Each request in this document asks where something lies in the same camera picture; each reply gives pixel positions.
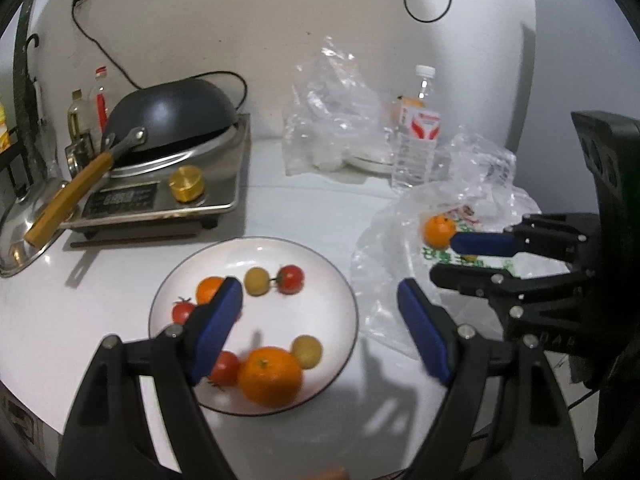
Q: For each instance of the steel induction cooker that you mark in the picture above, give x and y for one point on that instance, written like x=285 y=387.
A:
x=220 y=185

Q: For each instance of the red cherry tomato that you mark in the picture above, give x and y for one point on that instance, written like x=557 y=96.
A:
x=290 y=278
x=225 y=367
x=182 y=310

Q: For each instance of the grey refrigerator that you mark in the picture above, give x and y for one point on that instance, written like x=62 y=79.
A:
x=565 y=35

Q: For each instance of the steel pot lid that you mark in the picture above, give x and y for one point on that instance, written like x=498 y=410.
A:
x=20 y=240

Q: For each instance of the white dish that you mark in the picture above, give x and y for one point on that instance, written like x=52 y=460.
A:
x=367 y=162

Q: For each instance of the small tangerine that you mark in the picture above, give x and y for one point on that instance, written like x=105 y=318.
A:
x=209 y=290
x=440 y=231
x=270 y=375

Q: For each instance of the person's left hand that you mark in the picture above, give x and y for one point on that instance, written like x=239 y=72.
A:
x=332 y=475

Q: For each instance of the yellow detergent bottle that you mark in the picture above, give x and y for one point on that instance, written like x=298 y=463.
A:
x=3 y=130

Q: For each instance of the crumpled clear plastic bag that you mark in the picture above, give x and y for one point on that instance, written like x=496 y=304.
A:
x=480 y=165
x=330 y=110

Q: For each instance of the dark vertical pipe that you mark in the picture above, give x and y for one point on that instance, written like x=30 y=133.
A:
x=22 y=60

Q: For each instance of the clear water bottle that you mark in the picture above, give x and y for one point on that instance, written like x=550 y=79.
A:
x=415 y=160

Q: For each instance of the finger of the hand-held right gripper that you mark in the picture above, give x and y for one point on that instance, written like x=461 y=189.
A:
x=460 y=277
x=485 y=244

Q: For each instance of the dark wooden chopsticks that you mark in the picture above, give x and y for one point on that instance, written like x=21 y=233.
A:
x=125 y=241

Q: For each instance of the white plate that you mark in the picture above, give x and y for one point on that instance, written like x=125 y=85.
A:
x=300 y=305

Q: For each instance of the small green jujube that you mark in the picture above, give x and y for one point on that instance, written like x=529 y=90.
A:
x=306 y=350
x=257 y=280

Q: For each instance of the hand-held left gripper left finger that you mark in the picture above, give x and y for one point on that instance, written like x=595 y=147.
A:
x=220 y=330

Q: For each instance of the glass oil bottle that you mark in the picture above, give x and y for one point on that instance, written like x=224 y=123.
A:
x=77 y=117

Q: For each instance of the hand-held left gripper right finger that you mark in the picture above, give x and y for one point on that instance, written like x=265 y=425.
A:
x=425 y=330

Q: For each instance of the red label bottle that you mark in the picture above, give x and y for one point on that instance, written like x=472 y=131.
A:
x=101 y=105

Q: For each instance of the small seasoning jar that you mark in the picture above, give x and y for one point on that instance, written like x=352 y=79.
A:
x=80 y=155

